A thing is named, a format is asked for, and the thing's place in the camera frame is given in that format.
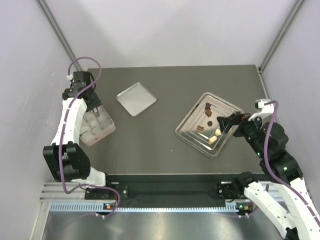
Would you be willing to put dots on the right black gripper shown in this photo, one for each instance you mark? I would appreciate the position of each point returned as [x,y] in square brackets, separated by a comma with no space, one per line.
[224,121]

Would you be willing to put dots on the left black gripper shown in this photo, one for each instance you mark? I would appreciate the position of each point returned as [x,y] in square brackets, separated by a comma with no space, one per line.
[96,102]

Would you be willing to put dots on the white chocolate piece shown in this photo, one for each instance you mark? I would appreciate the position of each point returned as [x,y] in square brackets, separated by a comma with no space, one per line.
[218,132]

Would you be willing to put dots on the white chocolate block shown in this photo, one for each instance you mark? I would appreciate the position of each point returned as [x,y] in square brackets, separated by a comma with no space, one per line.
[212,139]

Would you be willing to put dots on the brown layered square chocolate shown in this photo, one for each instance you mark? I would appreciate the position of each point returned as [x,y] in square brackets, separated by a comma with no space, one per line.
[200,128]

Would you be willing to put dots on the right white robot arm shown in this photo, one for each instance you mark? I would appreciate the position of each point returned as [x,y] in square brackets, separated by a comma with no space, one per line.
[299,219]

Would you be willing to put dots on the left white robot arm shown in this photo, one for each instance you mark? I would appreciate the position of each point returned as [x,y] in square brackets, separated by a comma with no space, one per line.
[66,160]

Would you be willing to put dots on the round dark chocolate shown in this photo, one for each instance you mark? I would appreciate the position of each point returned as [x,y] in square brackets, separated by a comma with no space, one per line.
[210,123]

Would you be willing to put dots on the brown cube chocolate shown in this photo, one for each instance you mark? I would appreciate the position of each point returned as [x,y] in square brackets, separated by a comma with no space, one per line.
[208,112]

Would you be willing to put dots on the dark heart chocolate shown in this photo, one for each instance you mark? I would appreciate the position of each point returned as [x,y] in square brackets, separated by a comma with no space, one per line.
[207,106]

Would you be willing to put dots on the pink tin box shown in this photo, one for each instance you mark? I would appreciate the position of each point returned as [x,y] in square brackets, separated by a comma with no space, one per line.
[95,129]

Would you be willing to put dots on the large steel tray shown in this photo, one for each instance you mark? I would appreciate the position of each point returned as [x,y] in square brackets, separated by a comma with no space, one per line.
[187,132]

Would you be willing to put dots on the silver tin lid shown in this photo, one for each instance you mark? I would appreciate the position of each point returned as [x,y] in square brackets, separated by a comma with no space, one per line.
[136,99]

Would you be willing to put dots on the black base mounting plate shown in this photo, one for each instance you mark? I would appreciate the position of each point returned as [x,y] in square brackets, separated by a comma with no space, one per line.
[174,190]

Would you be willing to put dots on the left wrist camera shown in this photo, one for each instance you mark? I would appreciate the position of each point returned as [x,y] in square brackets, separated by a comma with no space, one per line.
[81,79]

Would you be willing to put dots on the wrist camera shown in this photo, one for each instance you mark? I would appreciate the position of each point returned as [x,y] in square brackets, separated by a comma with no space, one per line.
[81,79]
[264,109]

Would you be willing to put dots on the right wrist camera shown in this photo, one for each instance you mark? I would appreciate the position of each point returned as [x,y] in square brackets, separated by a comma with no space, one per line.
[264,109]

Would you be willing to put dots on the aluminium cable duct rail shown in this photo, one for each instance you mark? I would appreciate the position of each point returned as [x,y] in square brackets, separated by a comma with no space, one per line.
[101,207]

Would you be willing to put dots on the left aluminium frame post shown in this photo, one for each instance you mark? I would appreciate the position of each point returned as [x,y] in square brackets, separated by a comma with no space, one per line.
[45,9]

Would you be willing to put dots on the aluminium frame post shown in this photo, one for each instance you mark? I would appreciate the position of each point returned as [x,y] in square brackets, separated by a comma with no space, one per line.
[45,9]
[297,6]

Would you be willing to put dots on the right aluminium frame post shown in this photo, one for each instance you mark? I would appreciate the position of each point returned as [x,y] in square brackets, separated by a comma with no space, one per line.
[297,6]

